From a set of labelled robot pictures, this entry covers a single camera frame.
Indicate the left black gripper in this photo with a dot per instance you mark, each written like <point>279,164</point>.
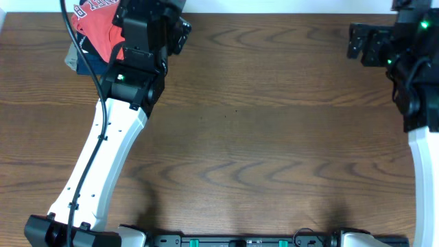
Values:
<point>182,36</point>

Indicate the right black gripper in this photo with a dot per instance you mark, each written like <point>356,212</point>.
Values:
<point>368,44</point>

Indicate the red printed t-shirt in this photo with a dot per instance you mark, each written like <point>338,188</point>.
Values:
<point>93,19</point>

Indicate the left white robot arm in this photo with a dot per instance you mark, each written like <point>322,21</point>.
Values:
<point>128,91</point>

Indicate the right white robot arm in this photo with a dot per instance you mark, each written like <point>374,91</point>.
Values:
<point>409,53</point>

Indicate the navy folded shirt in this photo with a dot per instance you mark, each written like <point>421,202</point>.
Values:
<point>96,64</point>

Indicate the black folded shirt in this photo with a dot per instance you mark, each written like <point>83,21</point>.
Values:
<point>86,45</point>

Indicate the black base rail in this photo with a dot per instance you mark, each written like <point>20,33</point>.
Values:
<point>302,240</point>

